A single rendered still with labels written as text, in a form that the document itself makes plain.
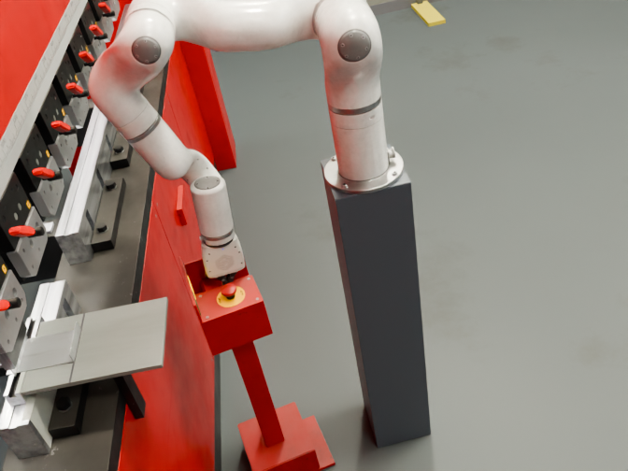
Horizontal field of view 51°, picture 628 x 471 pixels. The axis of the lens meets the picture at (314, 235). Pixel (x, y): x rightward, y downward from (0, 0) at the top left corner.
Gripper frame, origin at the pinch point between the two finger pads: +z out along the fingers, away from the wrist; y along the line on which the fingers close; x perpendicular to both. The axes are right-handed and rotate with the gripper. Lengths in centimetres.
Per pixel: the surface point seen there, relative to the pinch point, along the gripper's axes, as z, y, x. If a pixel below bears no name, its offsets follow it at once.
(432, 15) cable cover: 54, 210, 281
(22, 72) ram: -59, -32, 19
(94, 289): -10.9, -31.7, -1.1
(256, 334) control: 5.8, 2.8, -15.1
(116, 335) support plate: -23.9, -26.8, -33.7
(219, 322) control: -1.7, -5.7, -15.1
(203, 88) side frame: 23, 27, 175
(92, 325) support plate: -23.5, -30.9, -28.4
